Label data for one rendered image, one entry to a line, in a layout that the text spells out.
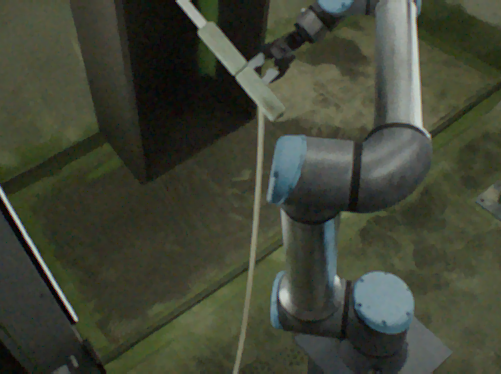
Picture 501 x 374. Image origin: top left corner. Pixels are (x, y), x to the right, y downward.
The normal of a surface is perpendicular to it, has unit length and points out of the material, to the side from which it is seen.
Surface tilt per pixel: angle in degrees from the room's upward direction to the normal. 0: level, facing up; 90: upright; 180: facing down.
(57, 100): 57
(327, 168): 34
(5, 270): 90
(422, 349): 0
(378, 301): 5
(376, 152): 3
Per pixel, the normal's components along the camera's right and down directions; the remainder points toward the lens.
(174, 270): -0.11, -0.73
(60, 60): 0.41, 0.04
